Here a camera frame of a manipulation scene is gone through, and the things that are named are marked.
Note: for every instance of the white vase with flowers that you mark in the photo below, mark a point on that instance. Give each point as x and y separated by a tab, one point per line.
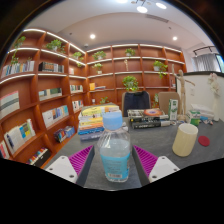
216	100

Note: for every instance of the window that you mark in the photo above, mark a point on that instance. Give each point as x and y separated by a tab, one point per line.
220	63

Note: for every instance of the cream cylindrical cup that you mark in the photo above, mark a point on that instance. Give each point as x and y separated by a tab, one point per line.
184	141

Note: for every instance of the green tissue box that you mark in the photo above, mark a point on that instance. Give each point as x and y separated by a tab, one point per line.
193	118

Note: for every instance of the white partition panel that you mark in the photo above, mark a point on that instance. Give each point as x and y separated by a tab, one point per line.
200	90

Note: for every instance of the wooden artist mannequin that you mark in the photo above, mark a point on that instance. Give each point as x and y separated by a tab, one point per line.
182	96

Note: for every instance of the stack of white packs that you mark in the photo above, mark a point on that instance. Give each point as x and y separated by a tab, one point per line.
204	111

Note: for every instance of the flat round red coaster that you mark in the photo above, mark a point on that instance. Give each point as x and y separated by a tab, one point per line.
204	141

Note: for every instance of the dark office chair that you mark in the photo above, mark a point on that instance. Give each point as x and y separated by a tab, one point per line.
136	102

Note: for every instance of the grey curtain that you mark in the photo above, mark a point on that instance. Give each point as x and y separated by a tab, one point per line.
206	62

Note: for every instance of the branched ceiling lamp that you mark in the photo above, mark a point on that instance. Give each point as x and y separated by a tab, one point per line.
142	9

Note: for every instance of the green and white carton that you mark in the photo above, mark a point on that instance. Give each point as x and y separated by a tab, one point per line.
173	110

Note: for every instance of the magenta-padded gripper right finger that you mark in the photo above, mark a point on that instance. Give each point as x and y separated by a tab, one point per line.
160	166

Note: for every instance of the stack of colourful books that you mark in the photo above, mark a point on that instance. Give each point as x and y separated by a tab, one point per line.
90	125

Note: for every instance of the stack of dark books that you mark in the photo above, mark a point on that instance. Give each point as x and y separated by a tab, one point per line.
148	119

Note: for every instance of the wooden shelf unit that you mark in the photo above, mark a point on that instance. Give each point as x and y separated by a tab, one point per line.
50	86

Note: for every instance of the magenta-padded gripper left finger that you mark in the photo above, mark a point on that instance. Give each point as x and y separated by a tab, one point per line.
65	166

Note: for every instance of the clear water bottle blue cap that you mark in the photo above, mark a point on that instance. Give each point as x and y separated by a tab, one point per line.
114	156

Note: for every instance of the black track light rail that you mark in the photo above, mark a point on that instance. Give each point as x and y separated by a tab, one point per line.
204	49

